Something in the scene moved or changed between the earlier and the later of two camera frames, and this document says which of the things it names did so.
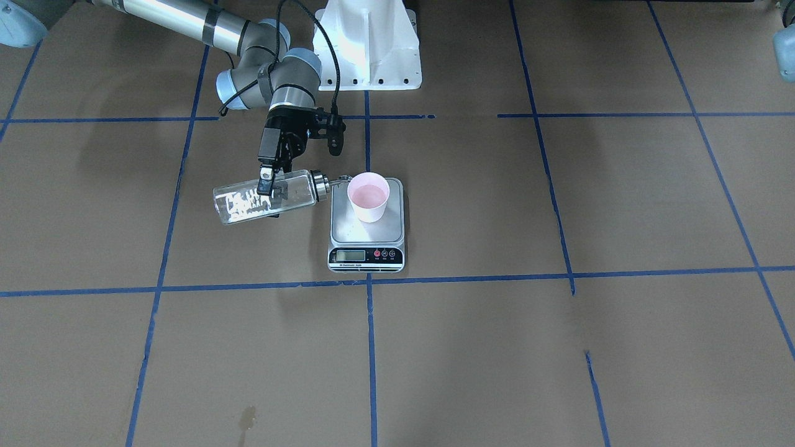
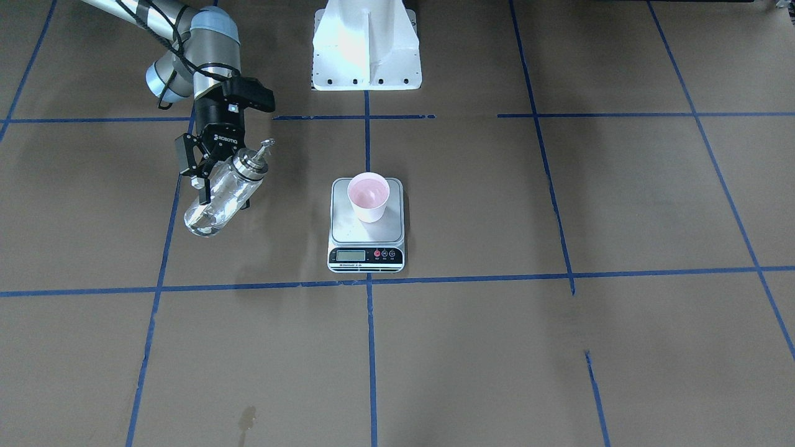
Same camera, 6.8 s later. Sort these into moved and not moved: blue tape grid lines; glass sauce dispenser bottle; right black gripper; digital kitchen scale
Moved: right black gripper; glass sauce dispenser bottle
Not moved: digital kitchen scale; blue tape grid lines
